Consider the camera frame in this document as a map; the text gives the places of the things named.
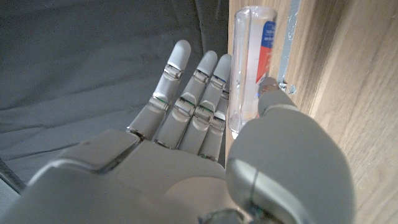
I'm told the clear glue bottle blue cap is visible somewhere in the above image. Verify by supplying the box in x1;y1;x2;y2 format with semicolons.
228;5;278;140

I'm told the black fabric backdrop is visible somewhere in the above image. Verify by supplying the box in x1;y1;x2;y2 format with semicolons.
0;0;231;187

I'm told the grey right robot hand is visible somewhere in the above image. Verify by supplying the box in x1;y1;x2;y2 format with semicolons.
0;39;356;224

